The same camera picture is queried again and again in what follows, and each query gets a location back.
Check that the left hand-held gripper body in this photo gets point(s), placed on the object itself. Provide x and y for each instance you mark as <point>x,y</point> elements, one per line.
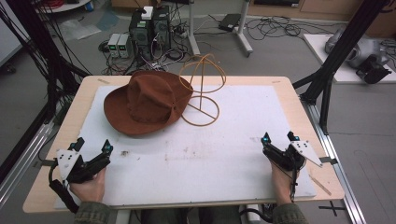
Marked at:
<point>74,169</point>

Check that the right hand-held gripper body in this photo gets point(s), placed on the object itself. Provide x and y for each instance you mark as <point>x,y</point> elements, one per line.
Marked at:
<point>285,158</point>

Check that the brown felt hat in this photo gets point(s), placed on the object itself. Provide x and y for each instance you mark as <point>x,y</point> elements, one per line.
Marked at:
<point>149,102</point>

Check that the person's left hand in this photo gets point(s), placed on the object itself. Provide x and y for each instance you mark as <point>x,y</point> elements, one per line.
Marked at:
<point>88,188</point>

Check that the person's right hand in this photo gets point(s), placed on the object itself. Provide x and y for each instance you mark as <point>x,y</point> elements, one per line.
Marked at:
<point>281,183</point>

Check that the thin wooden strip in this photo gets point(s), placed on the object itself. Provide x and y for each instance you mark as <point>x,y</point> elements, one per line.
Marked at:
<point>320,185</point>

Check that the white table mat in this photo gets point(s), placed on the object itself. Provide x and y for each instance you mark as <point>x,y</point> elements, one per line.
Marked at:
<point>202,161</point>

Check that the black tape cross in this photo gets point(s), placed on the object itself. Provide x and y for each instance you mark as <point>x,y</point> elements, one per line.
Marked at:
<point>332,207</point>

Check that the white floor platform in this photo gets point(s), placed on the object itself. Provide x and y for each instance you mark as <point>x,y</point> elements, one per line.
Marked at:
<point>320,53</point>

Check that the grey power supply unit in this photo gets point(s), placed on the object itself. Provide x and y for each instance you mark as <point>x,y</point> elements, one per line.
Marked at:
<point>113,45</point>
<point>125,46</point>

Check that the black device on platform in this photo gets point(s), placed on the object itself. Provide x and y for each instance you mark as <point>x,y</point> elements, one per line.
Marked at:
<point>372,70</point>

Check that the person's legs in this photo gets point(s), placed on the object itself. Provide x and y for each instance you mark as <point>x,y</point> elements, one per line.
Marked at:
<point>186,216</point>

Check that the white metal stand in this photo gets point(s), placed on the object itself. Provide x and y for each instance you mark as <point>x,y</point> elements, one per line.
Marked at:
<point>243,34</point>

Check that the grey rounded device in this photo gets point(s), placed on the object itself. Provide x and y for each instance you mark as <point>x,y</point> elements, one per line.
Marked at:
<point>361,46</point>

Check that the clear plastic sheet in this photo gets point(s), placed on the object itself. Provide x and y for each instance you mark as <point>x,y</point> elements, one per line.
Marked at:
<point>77,29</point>

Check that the black computer tower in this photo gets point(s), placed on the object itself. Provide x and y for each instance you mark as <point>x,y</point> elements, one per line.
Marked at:
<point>141,34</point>
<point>162,28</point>

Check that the flat black box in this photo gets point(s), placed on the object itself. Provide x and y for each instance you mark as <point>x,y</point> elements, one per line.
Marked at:
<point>229,22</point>

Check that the white board panel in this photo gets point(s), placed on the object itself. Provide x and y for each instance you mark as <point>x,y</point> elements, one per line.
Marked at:
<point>7,37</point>

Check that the white round table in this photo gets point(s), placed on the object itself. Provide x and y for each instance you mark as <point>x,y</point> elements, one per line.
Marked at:
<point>62,5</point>

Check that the small white box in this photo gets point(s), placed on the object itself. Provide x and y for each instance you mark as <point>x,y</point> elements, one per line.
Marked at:
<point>147,12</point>

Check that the aluminium rail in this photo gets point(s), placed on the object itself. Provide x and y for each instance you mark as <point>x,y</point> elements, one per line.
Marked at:
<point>336,174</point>
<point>21,158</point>

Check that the black frame strut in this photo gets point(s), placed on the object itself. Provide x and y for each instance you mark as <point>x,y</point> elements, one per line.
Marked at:
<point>37,46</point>
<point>342,46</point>

